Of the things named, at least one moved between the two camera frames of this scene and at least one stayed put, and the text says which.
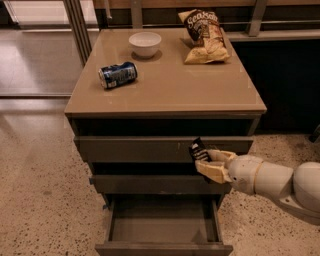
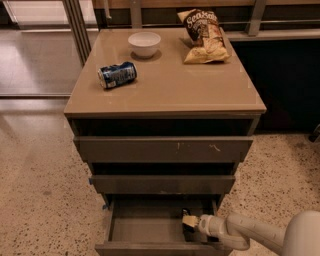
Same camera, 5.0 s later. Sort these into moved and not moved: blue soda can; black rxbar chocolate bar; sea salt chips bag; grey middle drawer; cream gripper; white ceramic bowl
Moved: cream gripper; black rxbar chocolate bar
Not moved: blue soda can; grey middle drawer; sea salt chips bag; white ceramic bowl
